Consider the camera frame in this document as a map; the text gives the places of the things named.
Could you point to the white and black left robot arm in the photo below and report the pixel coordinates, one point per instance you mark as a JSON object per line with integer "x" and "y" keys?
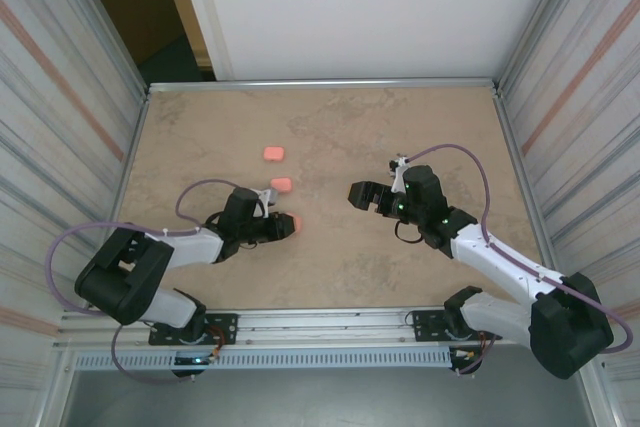
{"x": 192, "y": 247}

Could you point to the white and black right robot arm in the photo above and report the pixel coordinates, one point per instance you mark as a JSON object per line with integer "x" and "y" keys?
{"x": 495, "y": 262}

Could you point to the black base electronics box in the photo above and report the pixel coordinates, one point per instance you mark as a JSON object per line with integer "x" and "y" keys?
{"x": 190, "y": 361}
{"x": 462, "y": 357}

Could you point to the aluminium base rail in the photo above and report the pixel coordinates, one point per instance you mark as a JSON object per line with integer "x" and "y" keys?
{"x": 325, "y": 327}

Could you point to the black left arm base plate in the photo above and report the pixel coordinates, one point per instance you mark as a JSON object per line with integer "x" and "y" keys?
{"x": 224, "y": 327}

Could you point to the aluminium table frame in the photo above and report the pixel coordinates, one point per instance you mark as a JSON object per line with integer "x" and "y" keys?
{"x": 325, "y": 84}

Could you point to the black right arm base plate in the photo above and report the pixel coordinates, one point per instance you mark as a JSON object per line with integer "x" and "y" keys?
{"x": 425, "y": 324}

